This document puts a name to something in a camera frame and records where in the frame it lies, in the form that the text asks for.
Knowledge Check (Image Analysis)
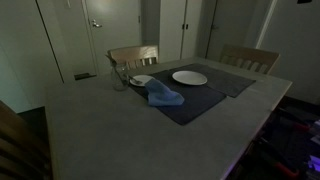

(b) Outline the silver lever door handle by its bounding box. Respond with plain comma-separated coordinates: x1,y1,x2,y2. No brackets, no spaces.
91,19,103,29

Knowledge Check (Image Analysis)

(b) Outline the wooden slat-back chair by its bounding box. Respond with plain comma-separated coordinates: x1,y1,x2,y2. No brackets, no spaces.
107,44,160,71
219,44,280,75
0,99,53,180

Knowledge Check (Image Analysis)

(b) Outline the small white plate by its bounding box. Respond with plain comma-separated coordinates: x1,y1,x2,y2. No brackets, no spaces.
129,74,156,88

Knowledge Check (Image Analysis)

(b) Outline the large white plate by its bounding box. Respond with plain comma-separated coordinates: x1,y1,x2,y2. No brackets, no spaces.
171,70,208,87

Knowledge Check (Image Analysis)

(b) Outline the clear glass jar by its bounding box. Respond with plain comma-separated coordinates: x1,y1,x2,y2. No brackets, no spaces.
110,61,130,92

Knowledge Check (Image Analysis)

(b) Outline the dark fabric placemat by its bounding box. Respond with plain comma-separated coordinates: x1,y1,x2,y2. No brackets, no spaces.
173,63,257,99
129,68,228,127

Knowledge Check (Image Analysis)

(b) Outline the small black floor object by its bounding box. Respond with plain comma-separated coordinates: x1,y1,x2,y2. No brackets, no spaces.
73,72,98,81

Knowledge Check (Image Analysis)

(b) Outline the blue microfibre towel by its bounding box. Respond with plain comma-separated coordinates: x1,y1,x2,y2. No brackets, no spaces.
144,78,185,108

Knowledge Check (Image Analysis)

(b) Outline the metal fork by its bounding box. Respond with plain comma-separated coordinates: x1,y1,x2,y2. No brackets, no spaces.
128,75,144,86

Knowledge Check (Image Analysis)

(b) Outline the grey door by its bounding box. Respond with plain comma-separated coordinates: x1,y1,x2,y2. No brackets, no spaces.
205,0,273,63

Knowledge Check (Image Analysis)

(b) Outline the red-handled bar clamp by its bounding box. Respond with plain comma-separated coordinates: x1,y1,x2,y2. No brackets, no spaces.
256,134,301,179
276,106,313,133

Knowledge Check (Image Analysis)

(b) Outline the white closet door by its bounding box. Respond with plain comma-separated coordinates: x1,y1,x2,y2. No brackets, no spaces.
180,0,204,60
159,0,188,64

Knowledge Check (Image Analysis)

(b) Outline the white room door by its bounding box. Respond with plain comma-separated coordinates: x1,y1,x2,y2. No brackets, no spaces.
81,0,143,76

